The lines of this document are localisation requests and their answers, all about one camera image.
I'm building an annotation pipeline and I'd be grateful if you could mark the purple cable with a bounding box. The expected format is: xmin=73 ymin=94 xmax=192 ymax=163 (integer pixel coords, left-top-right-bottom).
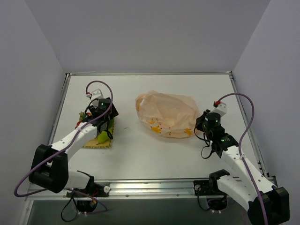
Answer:
xmin=13 ymin=80 xmax=114 ymax=214
xmin=214 ymin=93 xmax=269 ymax=225

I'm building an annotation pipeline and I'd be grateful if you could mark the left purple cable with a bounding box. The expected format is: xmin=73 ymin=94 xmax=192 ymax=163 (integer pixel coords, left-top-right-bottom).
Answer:
xmin=13 ymin=80 xmax=114 ymax=214

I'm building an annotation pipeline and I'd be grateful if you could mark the translucent banana print plastic bag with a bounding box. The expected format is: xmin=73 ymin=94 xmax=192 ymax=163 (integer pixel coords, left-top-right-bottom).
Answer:
xmin=135 ymin=90 xmax=200 ymax=139

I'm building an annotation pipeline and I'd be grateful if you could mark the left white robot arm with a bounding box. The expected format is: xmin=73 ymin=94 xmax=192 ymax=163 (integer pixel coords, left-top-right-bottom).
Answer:
xmin=29 ymin=98 xmax=118 ymax=196

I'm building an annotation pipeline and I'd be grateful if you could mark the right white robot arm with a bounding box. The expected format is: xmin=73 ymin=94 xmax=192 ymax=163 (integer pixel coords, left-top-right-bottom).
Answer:
xmin=195 ymin=109 xmax=290 ymax=225

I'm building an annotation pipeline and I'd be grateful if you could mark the green fake pear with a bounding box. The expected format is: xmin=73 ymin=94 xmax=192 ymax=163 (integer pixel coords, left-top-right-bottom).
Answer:
xmin=97 ymin=131 xmax=110 ymax=144

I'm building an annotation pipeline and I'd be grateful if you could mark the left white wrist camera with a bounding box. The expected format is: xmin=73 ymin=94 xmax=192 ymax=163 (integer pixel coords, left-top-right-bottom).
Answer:
xmin=86 ymin=89 xmax=103 ymax=101

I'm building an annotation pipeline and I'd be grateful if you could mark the aluminium front rail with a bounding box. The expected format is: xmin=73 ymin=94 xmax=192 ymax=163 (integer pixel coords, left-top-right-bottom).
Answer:
xmin=25 ymin=180 xmax=237 ymax=201

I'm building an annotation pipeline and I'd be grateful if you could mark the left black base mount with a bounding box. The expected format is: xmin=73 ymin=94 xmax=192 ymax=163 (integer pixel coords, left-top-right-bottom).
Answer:
xmin=66 ymin=182 xmax=111 ymax=214

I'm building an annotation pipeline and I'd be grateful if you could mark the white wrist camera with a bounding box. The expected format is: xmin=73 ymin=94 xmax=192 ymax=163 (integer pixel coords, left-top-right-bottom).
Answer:
xmin=86 ymin=89 xmax=103 ymax=101
xmin=212 ymin=101 xmax=227 ymax=117

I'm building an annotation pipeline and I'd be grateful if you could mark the yellow bamboo mat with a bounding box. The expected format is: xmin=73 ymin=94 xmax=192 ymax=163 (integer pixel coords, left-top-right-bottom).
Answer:
xmin=75 ymin=112 xmax=112 ymax=149

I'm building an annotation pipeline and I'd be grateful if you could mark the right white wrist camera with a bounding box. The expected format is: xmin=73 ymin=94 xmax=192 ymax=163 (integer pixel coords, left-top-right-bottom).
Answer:
xmin=212 ymin=101 xmax=227 ymax=117

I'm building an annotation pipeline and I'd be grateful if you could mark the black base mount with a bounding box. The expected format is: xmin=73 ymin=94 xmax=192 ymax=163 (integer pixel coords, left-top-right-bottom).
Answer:
xmin=193 ymin=180 xmax=229 ymax=213
xmin=66 ymin=182 xmax=111 ymax=214

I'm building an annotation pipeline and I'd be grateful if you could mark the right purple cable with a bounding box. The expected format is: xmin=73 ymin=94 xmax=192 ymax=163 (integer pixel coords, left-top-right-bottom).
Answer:
xmin=214 ymin=93 xmax=269 ymax=225

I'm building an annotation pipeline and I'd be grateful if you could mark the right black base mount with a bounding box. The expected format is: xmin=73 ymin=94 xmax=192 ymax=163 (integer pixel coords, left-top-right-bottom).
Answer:
xmin=193 ymin=180 xmax=229 ymax=213

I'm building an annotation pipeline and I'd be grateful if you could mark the red fake fruit bunch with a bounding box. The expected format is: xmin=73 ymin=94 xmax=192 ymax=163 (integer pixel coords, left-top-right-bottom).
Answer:
xmin=75 ymin=112 xmax=92 ymax=128

